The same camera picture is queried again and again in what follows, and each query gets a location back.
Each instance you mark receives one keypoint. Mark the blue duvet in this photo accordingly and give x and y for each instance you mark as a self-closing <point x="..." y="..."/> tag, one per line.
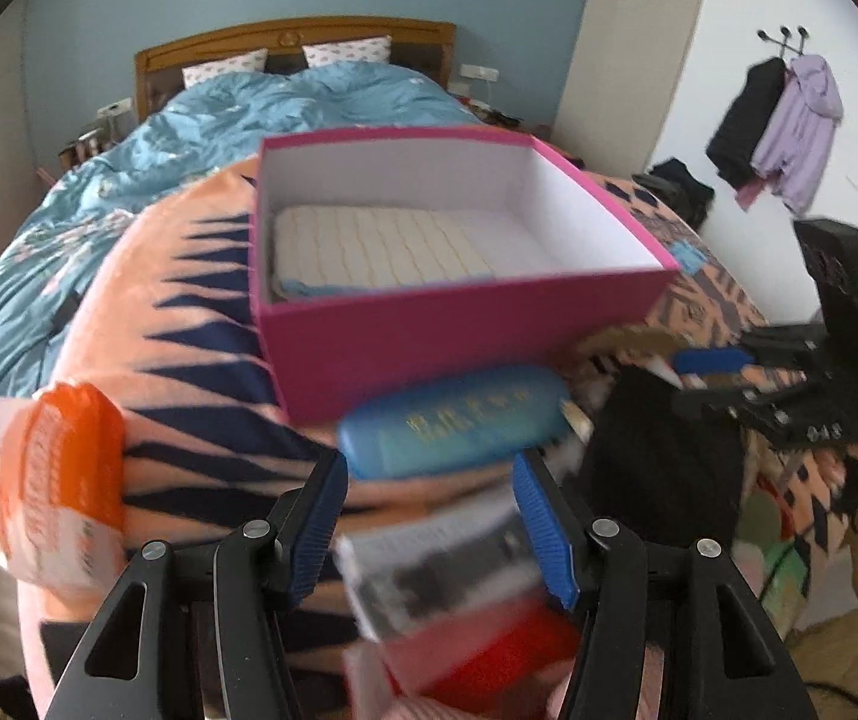
<point x="50" y="264"/>

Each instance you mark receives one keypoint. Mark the clear packaged tool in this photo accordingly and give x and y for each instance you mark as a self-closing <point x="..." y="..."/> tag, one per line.
<point x="472" y="555"/>

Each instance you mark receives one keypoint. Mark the lilac hanging hoodie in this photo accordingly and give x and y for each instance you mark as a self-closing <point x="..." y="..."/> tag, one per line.
<point x="792" y="154"/>

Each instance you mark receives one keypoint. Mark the orange wet wipes pack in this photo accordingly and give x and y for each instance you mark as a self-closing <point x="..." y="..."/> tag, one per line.
<point x="61" y="482"/>

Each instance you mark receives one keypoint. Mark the wall coat hook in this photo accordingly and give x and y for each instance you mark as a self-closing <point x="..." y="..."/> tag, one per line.
<point x="788" y="41"/>

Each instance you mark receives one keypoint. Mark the wooden headboard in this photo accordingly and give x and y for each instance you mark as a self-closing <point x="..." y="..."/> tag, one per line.
<point x="422" y="45"/>

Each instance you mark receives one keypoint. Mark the black cloth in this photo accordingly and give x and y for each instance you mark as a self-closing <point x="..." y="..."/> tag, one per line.
<point x="670" y="480"/>

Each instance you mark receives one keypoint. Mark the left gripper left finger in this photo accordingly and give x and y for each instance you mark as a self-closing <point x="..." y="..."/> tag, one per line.
<point x="304" y="532"/>

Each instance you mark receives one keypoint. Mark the black tracking camera box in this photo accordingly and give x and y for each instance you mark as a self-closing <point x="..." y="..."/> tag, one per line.
<point x="830" y="254"/>

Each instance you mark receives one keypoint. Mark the cream striped folded cloth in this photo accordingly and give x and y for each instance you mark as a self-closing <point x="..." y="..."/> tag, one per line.
<point x="321" y="251"/>

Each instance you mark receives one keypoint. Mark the black hanging jacket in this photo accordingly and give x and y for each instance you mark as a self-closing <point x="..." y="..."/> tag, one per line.
<point x="732" y="146"/>

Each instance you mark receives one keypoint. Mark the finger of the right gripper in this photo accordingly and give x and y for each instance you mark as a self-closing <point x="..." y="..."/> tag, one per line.
<point x="706" y="361"/>

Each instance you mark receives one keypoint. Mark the pink cardboard box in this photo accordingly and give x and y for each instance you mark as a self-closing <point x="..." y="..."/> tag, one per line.
<point x="569" y="260"/>

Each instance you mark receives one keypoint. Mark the patterned pillow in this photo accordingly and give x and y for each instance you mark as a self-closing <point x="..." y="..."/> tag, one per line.
<point x="370" y="50"/>
<point x="250" y="62"/>

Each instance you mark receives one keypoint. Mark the red white plastic bag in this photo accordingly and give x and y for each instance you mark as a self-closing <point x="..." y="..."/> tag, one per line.
<point x="510" y="660"/>

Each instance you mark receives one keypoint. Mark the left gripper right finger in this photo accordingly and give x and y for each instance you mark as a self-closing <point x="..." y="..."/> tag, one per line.
<point x="557" y="536"/>

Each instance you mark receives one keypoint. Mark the left patterned pillow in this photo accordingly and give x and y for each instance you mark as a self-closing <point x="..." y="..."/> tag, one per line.
<point x="250" y="62"/>

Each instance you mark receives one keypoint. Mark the blue glasses case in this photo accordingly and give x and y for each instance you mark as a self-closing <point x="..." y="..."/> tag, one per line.
<point x="454" y="425"/>

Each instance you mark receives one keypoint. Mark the right patterned pillow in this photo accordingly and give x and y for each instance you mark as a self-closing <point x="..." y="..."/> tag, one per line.
<point x="370" y="50"/>

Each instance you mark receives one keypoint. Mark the dark clothes pile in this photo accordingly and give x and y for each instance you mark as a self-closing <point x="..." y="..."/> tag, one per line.
<point x="672" y="183"/>

